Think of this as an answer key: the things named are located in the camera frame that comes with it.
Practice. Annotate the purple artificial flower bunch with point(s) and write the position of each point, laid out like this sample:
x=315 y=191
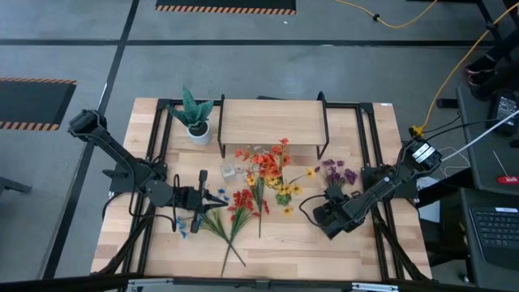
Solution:
x=336 y=176

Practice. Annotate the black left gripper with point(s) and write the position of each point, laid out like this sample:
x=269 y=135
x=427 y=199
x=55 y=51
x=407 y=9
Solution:
x=190 y=198

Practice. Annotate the black gantry bar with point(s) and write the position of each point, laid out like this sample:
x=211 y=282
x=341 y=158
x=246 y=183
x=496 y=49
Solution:
x=259 y=284

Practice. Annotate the black labelled power box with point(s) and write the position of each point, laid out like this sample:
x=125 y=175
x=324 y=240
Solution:
x=504 y=109

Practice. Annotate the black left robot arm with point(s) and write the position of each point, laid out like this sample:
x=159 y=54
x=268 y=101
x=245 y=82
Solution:
x=121 y=156

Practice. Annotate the orange artificial flower bunch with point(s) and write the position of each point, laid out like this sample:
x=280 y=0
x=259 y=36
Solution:
x=265 y=162

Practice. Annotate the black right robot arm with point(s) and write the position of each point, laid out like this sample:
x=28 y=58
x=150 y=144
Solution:
x=389 y=182

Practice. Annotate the clear textured glass vase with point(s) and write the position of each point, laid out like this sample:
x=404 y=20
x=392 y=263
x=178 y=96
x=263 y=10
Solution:
x=229 y=172

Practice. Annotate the black aluminium table frame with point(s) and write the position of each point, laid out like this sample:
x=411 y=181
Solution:
x=362 y=121

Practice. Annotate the green transparent vase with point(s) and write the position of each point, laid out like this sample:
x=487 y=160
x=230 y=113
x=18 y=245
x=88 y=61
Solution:
x=284 y=199

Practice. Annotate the red artificial flower bunch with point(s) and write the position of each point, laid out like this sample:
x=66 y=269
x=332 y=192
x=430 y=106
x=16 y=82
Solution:
x=242 y=198

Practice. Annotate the yellow artificial flower bunch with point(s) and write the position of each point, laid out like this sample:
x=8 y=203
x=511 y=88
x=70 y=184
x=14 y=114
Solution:
x=286 y=189

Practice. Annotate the blue artificial flower bunch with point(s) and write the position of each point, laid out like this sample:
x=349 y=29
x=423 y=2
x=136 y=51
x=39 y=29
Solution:
x=215 y=225

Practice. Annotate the black striped-edge floor mat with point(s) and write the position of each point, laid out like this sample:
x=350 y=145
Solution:
x=223 y=3
x=32 y=103

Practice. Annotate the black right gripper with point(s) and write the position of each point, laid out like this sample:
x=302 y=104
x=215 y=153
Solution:
x=330 y=219

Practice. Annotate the wooden shelf with black legs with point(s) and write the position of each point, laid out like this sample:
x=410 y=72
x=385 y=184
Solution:
x=271 y=121

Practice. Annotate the green plant in white pot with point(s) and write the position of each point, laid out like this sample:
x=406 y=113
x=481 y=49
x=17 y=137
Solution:
x=194 y=111

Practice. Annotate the grey furniture leg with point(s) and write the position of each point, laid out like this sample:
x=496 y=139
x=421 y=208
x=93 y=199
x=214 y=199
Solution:
x=14 y=185

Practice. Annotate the white artificial flower bunch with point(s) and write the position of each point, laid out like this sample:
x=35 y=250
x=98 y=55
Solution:
x=259 y=223

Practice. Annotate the black laptop keyboard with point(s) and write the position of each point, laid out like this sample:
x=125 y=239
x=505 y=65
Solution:
x=496 y=231

